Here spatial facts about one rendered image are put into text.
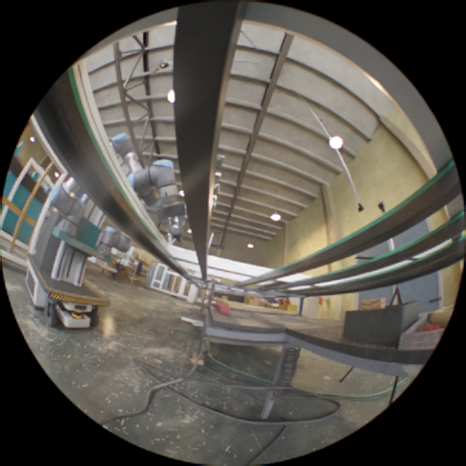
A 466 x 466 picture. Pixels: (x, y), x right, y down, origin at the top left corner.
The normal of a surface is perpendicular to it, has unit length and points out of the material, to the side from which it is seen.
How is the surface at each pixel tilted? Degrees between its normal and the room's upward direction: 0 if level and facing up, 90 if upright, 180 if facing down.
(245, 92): 180
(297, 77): 180
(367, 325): 90
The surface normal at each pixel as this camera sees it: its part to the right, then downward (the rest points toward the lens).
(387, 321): -0.97, -0.25
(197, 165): -0.18, 0.89
